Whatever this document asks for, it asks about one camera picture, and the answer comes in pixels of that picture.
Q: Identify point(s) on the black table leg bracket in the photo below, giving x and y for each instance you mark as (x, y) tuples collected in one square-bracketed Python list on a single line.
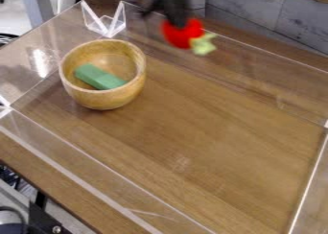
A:
[(42, 223)]

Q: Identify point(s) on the wooden bowl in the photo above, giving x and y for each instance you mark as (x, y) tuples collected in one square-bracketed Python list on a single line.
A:
[(118, 57)]

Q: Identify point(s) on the red plush strawberry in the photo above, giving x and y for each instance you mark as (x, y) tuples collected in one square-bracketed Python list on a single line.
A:
[(190, 38)]

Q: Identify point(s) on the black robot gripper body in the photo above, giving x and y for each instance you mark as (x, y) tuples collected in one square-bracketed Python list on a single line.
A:
[(175, 9)]

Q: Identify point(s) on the green rectangular block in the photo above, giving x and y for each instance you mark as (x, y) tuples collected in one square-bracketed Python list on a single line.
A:
[(98, 78)]

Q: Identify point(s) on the clear acrylic tray enclosure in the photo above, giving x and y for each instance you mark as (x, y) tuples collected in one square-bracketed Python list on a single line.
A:
[(218, 151)]

